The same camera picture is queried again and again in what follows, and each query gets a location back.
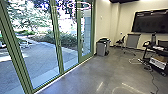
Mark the green framed glass door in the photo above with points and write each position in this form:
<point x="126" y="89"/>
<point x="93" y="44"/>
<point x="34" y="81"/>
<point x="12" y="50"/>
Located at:
<point x="80" y="40"/>

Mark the grey trash bin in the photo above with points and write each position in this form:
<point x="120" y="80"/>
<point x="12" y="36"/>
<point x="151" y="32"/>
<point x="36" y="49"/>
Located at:
<point x="101" y="48"/>

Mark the green lid recycling bin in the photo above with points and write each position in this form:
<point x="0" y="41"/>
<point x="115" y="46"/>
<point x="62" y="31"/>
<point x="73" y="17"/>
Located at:
<point x="108" y="44"/>

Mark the green outdoor hedge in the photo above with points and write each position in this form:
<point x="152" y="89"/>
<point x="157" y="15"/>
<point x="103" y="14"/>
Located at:
<point x="63" y="40"/>

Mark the black mesh office chair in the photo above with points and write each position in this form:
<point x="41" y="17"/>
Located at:
<point x="120" y="40"/>

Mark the black wheeled cart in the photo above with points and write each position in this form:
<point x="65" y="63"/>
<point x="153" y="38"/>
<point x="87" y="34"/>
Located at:
<point x="158" y="56"/>

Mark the black wall display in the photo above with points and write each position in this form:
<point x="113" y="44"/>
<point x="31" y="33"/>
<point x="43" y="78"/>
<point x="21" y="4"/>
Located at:
<point x="151" y="20"/>

